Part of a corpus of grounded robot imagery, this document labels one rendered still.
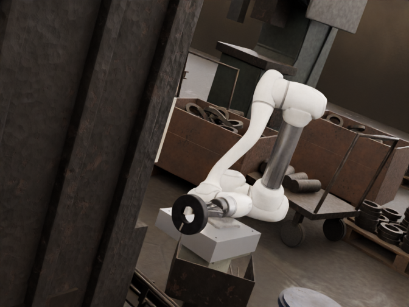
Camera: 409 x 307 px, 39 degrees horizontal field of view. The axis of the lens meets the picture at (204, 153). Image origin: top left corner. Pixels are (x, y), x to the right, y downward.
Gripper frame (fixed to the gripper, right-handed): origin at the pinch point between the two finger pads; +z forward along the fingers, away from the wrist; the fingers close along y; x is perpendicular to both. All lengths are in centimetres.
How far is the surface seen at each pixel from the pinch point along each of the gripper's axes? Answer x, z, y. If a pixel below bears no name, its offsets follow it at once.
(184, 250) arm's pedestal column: -45, -65, 35
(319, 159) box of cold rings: -19, -347, 95
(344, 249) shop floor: -60, -258, 13
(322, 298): -27, -62, -41
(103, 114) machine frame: 41, 85, -22
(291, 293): -28, -50, -31
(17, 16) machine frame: 58, 115, -24
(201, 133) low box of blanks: -13, -188, 130
